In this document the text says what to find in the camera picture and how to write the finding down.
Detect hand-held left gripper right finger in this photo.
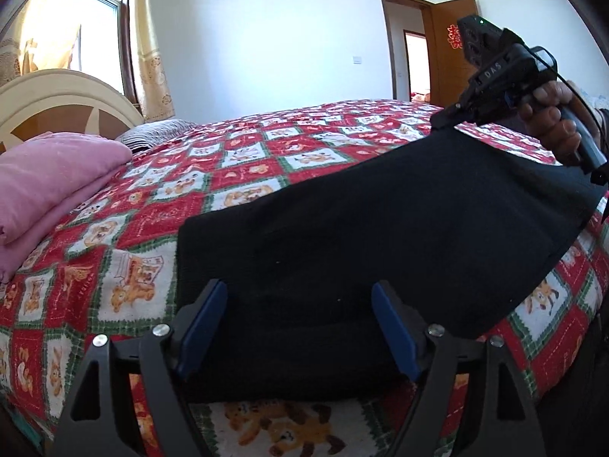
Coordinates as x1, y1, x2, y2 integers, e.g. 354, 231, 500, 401
371, 280, 548, 457

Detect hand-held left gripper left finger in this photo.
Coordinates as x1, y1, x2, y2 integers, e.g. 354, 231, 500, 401
48, 278, 229, 457

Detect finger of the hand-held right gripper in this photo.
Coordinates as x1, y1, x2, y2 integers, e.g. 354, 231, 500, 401
430, 99, 479, 130

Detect black pants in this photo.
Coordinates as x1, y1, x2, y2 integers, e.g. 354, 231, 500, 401
176, 126, 603, 403

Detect person's right hand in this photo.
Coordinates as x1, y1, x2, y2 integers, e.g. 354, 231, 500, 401
518, 80, 585, 167

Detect brown wooden door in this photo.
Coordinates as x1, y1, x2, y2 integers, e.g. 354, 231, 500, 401
430, 0, 482, 106

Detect red printed blanket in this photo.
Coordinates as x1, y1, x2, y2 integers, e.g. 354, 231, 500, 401
0, 99, 609, 457

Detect grey striped pillow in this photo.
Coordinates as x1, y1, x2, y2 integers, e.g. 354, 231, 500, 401
115, 120, 198, 153

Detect pink folded blanket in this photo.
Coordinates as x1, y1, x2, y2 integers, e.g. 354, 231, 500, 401
0, 132, 134, 284

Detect cream wooden headboard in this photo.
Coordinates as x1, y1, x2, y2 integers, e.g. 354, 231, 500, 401
0, 69, 145, 155

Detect beige patterned curtain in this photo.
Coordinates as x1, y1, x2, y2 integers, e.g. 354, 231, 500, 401
0, 0, 87, 87
132, 0, 177, 123

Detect window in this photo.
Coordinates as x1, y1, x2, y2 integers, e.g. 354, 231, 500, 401
71, 0, 140, 105

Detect brown door frame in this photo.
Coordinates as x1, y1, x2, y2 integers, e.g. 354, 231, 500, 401
379, 0, 436, 102

